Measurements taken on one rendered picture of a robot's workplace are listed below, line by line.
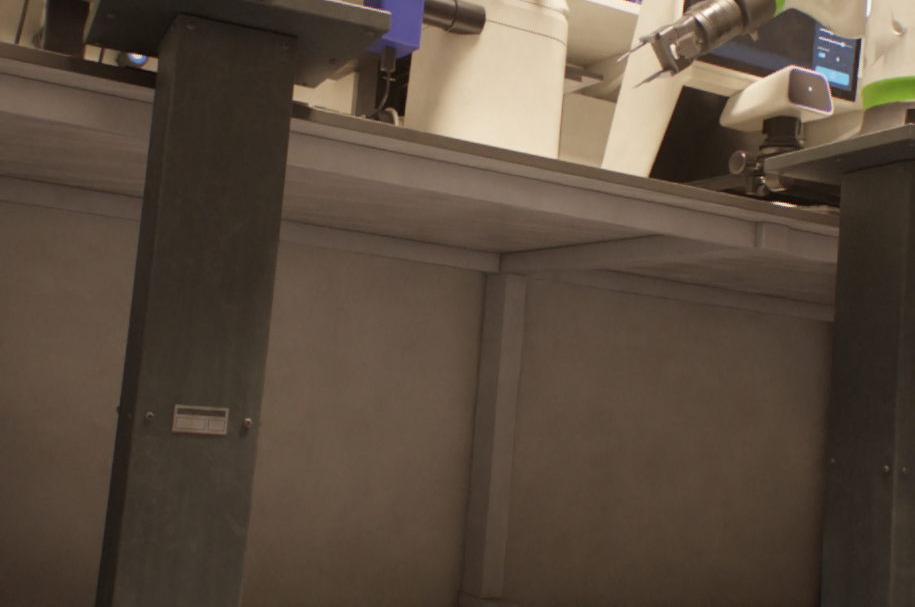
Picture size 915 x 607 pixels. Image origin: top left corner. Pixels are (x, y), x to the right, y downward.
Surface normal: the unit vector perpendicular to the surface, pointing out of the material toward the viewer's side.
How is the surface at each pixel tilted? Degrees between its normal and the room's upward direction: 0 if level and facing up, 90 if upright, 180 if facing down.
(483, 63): 91
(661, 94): 90
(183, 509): 90
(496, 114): 90
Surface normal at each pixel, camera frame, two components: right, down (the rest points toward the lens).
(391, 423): 0.48, -0.04
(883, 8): -0.91, -0.11
